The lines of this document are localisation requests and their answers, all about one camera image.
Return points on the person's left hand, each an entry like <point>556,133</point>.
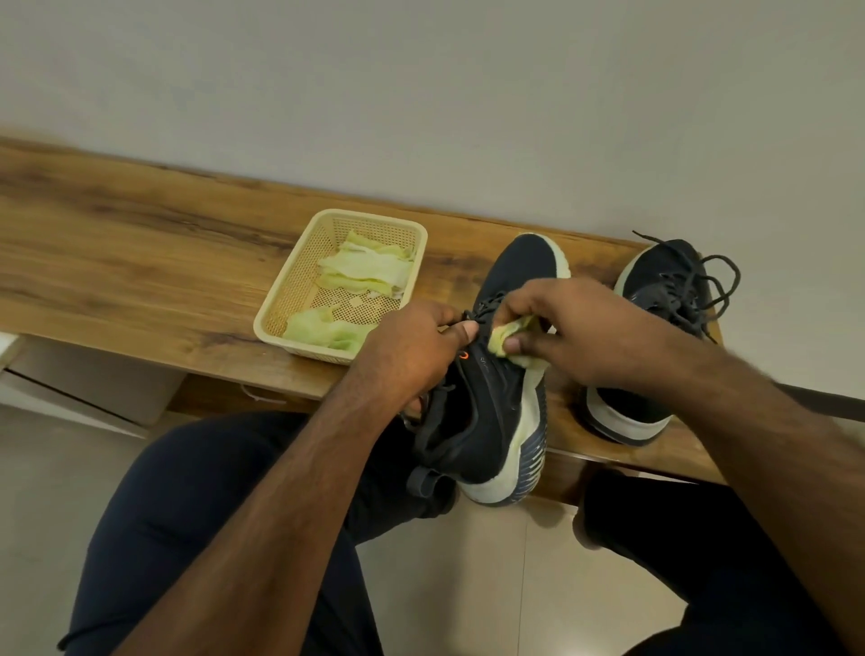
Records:
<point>405,358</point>

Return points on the person's right hand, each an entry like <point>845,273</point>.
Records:
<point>608,338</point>

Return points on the grey shoelace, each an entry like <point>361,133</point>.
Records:
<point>432,419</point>
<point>709,290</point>

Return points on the dark sneaker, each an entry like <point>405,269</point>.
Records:
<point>486,419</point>
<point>662,270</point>

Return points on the person's right forearm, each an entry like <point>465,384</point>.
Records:
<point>791,473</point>

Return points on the person's left forearm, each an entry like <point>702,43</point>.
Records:
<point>257,541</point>

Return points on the cream plastic mesh basket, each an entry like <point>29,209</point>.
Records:
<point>290,297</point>

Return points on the dark baseboard strip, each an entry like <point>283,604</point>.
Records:
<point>824,403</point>

